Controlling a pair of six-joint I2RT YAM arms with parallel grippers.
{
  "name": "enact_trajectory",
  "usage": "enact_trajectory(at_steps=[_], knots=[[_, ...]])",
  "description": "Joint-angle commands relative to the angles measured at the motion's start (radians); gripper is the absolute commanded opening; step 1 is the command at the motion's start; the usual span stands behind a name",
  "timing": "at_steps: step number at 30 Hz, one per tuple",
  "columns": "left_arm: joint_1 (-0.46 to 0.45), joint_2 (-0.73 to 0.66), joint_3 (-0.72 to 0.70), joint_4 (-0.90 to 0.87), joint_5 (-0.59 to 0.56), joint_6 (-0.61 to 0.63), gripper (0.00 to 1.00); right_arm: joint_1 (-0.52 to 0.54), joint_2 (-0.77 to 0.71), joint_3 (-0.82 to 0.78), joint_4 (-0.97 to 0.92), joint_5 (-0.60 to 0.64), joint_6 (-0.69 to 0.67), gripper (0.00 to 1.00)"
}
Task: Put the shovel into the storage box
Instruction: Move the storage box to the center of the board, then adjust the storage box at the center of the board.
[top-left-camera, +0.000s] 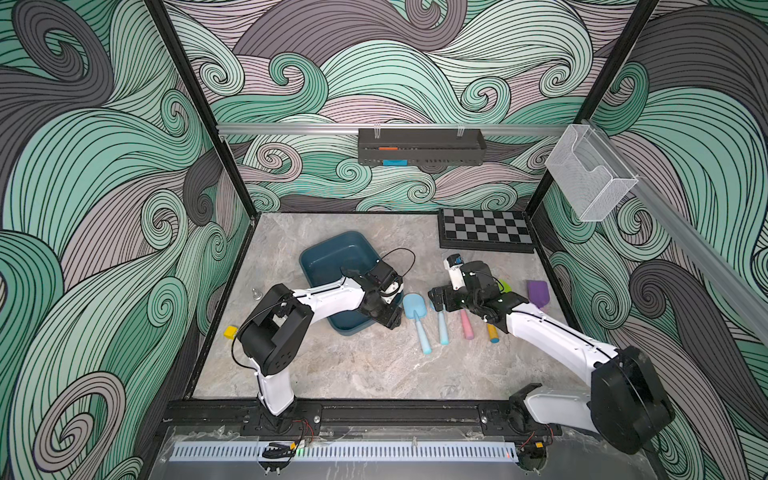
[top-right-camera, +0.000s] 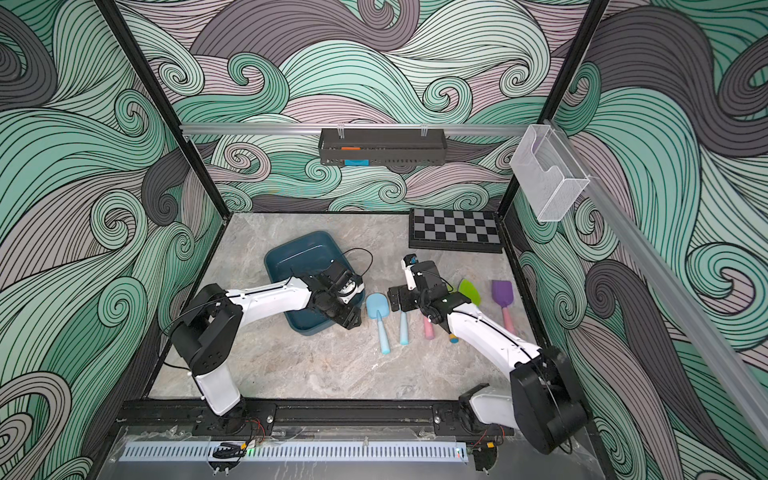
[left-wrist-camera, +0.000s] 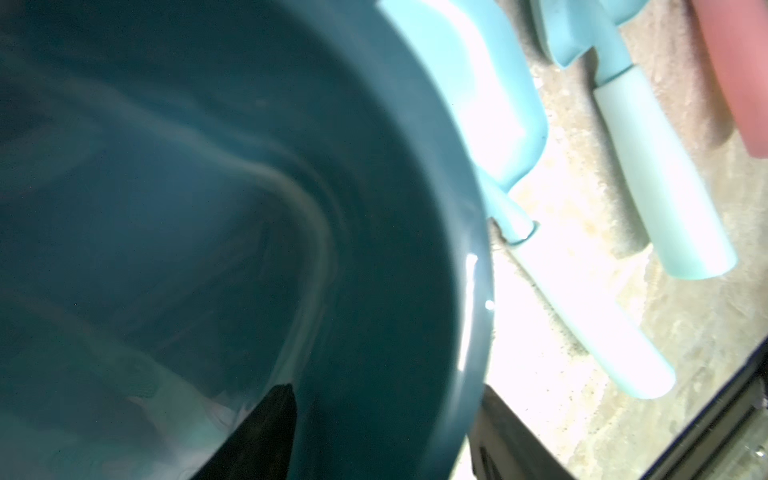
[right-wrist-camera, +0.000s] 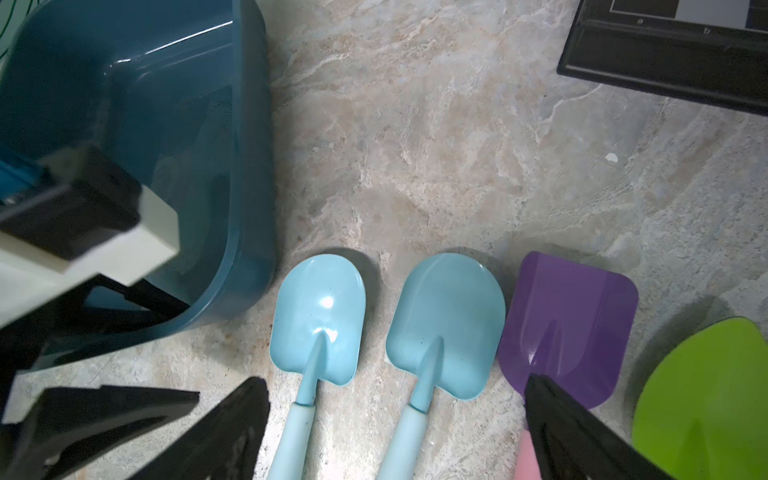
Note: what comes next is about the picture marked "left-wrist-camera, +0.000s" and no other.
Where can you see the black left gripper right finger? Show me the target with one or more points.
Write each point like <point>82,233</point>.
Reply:
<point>503,448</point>

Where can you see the teal plastic storage box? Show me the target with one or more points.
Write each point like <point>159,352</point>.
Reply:
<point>201,200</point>

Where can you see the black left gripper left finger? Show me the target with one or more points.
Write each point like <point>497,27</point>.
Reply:
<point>261,447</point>

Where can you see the purple shovel pink handle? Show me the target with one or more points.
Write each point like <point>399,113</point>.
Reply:
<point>735,36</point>

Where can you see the light blue shovel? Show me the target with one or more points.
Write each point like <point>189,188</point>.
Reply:
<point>473,57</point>
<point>670,196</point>

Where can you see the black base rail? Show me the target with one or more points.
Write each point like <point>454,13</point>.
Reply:
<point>704,442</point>

